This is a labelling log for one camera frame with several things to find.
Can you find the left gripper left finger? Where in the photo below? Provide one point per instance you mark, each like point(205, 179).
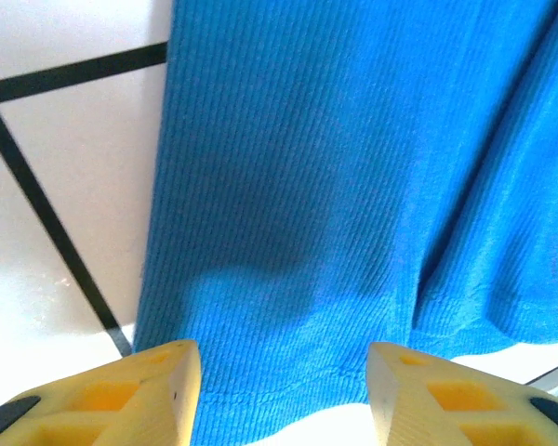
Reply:
point(121, 399)

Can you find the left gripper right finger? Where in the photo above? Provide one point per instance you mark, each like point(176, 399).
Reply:
point(446, 404)

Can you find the blue tank top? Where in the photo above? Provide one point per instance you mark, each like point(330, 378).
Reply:
point(307, 162)

